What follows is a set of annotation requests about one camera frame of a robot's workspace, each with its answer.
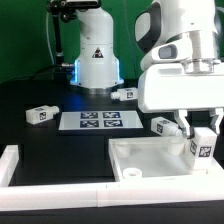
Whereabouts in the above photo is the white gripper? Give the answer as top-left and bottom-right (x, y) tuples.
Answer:
(138, 31), (224, 139)

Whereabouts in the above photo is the white square tabletop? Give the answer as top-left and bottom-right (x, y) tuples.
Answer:
(108, 137), (224, 182)

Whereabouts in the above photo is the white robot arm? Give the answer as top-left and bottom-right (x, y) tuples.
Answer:
(70, 0), (224, 137)

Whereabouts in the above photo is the white U-shaped fence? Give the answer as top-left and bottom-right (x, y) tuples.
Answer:
(0, 145), (224, 211)

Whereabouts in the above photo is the white fiducial marker sheet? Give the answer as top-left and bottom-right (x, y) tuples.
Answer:
(59, 111), (143, 130)

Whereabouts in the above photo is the grey cable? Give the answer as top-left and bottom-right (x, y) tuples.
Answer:
(45, 11), (56, 66)

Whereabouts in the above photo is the black camera stand pole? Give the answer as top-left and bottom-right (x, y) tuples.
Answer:
(46, 0), (64, 65)

